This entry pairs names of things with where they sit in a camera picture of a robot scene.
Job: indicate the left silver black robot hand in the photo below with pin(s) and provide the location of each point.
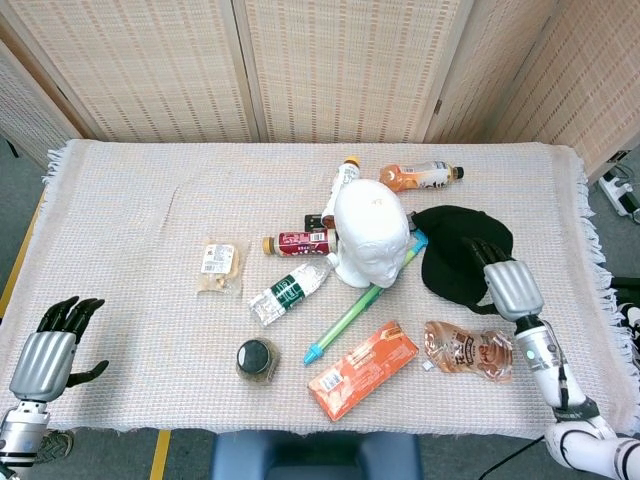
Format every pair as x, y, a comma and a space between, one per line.
45, 365

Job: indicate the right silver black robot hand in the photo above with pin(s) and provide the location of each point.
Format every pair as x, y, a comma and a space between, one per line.
512, 290

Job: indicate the black baseball cap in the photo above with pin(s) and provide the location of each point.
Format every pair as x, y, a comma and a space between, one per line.
450, 250

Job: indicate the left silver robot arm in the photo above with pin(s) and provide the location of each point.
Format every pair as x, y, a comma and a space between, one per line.
20, 435

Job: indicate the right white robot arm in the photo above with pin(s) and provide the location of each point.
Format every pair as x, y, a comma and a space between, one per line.
545, 360

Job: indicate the white foam mannequin head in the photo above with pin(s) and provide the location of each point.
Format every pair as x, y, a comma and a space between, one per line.
370, 225

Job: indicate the orange transparent snack pouch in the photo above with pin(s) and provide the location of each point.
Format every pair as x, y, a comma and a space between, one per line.
470, 352

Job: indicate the grey worn sneaker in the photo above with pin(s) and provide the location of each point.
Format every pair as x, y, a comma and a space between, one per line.
57, 445

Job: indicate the black white object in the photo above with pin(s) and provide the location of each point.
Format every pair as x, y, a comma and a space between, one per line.
630, 310

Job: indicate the white power strip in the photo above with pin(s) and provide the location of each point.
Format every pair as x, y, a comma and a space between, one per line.
617, 192

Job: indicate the orange drink bottle black cap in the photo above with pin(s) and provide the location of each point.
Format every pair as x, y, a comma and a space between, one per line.
420, 175

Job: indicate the pale woven fringed tablecloth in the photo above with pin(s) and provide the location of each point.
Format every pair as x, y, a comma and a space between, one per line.
125, 225

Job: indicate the orange snack box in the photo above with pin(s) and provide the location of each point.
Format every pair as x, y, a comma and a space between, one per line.
362, 370

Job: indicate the green tube blue ends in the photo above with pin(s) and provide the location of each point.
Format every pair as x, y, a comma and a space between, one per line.
342, 322

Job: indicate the clear snack packet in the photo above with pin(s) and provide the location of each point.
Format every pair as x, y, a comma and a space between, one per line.
220, 265

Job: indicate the white bottle orange cap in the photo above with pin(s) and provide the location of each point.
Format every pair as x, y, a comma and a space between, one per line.
346, 172

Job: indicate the small black box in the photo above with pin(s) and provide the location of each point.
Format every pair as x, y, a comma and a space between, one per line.
313, 221

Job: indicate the dark jar black lid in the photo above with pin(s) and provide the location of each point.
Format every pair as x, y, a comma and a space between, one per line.
256, 360

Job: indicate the woven folding screen panel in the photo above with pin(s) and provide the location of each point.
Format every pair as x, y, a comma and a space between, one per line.
350, 70
30, 110
495, 75
150, 70
590, 85

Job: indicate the red label drink bottle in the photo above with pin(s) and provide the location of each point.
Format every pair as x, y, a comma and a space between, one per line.
295, 243

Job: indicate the clear water bottle green label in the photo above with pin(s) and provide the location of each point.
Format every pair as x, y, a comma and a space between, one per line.
285, 292

